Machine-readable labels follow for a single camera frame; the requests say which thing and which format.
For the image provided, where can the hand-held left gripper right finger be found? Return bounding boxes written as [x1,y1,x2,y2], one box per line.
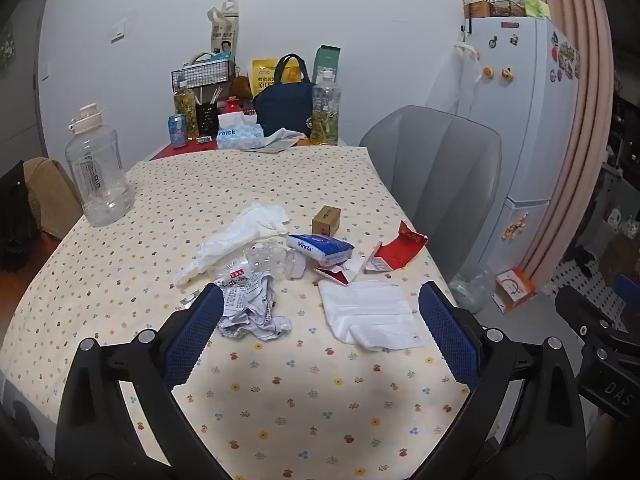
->
[410,281,587,480]

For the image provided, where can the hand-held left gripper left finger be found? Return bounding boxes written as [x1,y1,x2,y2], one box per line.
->
[54,283,236,480]

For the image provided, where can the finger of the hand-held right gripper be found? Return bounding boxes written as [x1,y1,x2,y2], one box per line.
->
[614,273,640,333]
[555,285,626,349]

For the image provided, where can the printed receipt paper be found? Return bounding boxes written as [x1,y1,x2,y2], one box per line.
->
[216,271,293,342]

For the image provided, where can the white paper napkin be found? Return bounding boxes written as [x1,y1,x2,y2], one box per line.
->
[318,280,427,352]

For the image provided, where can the torn red paper box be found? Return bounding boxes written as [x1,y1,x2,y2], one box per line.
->
[364,220,429,274]

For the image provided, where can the clear plastic packaging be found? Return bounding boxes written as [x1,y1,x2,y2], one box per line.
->
[227,240,307,281]

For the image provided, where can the white plastic bag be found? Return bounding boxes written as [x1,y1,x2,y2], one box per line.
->
[174,202,292,288]

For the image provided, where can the red white paper scrap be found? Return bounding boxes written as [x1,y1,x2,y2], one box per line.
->
[313,256,367,287]

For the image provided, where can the blue white tissue packet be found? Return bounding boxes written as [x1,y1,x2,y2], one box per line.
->
[286,233,356,267]

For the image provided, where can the small brown cardboard box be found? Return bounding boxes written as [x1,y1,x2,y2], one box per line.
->
[312,205,342,237]

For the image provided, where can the clear plastic bag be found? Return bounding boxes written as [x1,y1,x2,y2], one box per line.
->
[448,265,497,314]

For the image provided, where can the orange white box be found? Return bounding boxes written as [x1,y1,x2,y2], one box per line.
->
[492,267,536,313]

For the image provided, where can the cluster of yellow fridge magnets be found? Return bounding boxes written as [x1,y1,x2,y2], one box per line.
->
[502,212,531,246]

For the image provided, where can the pink curtain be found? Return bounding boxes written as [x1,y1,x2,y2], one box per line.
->
[517,0,616,296]

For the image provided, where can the grey upholstered chair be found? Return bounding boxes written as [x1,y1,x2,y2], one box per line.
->
[359,105,502,286]

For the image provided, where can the large clear water jug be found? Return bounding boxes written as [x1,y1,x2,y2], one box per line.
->
[64,103,135,227]

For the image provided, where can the red table mat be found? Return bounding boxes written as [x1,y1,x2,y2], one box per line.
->
[149,136,221,162]

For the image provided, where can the white refrigerator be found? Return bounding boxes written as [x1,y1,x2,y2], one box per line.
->
[430,15,581,311]

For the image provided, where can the blue soda can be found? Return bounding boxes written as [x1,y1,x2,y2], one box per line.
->
[167,114,188,149]

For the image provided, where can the blue tissue box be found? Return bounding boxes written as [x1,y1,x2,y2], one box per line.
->
[216,112,265,150]

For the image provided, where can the grey white cloth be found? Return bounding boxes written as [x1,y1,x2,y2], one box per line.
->
[240,128,311,153]

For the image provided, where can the black pen holder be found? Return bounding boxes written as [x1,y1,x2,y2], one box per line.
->
[196,102,219,137]

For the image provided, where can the black jacket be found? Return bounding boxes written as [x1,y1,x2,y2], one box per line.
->
[0,160,38,271]

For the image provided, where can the small bottle yellow contents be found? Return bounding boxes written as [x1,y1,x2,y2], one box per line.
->
[173,87,197,138]

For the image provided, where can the cluster of colourful fridge magnets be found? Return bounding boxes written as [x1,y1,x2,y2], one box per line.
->
[547,30,581,83]

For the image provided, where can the navy tote bag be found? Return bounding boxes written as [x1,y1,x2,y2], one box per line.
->
[252,53,317,137]

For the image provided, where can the large clear bottle green contents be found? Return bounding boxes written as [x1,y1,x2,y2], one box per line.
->
[311,71,343,146]

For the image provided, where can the white hanging bag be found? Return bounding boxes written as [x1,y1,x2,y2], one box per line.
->
[452,37,483,116]

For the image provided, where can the yellow snack packet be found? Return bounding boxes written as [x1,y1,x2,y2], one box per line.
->
[251,58,306,97]

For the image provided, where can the grey door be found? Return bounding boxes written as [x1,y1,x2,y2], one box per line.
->
[0,0,51,176]

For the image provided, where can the printed white paper bag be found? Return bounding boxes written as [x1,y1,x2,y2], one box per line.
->
[207,0,241,61]

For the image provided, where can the green carton box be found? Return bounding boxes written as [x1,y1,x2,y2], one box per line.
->
[312,45,342,86]

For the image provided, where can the black wire storage basket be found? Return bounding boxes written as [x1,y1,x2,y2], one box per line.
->
[490,0,526,18]

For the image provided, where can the green wall picture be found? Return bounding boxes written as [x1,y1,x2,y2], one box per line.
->
[0,25,16,68]

